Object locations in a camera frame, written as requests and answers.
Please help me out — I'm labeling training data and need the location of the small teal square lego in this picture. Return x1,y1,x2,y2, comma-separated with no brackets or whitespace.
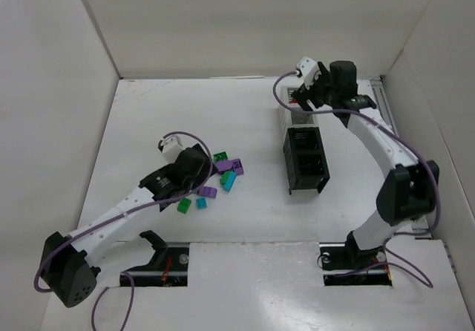
196,197,208,210

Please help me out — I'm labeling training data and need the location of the purple rounded lego brick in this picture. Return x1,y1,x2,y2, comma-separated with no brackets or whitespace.
197,186,217,199

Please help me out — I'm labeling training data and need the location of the dark green studded lego brick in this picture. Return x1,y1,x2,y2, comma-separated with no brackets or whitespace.
213,151,229,163

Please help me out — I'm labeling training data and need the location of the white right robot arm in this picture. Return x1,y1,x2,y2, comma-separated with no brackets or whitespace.
292,56,441,269

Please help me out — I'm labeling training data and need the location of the white double-bin container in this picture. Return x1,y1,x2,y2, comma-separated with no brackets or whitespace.
278,85,318,140

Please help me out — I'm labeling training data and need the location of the teal long lego brick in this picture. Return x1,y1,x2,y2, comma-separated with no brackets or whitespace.
222,171,237,192

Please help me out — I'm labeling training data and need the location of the aluminium rail at table edge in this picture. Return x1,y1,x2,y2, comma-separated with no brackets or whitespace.
370,79,398,134

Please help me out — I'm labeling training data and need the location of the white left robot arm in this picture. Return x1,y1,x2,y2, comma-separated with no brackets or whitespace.
33,142,217,308

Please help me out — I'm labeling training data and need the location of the purple square lego brick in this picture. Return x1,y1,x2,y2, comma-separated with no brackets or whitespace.
230,158,244,176

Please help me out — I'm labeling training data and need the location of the green curved lego piece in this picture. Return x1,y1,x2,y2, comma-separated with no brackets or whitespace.
220,171,232,186

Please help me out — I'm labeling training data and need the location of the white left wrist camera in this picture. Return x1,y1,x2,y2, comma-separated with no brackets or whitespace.
157,135,184,163

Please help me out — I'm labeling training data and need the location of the green sloped lego brick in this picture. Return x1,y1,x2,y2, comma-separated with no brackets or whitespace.
177,197,192,214

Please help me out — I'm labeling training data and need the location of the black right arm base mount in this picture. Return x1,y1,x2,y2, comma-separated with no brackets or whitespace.
317,243,393,286

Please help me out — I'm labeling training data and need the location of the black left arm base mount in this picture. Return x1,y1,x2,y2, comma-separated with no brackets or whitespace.
126,230,190,287

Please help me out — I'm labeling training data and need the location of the black double-bin container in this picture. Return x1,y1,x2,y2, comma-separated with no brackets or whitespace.
283,127,330,194

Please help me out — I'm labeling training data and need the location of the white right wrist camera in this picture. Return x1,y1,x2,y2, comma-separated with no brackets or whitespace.
295,56,321,89

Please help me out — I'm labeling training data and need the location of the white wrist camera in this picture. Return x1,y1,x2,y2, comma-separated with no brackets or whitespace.
157,135,184,163
295,56,321,89

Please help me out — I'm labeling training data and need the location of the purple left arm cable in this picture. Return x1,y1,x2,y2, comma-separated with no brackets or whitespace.
33,131,214,331

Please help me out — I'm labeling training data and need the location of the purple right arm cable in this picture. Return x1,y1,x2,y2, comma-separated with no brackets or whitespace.
272,70,442,289

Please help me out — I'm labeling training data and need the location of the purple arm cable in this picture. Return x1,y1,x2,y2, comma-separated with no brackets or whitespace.
272,70,442,289
33,131,214,331

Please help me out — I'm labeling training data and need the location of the purple oval lego piece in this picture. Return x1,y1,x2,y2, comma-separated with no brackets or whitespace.
214,160,233,175

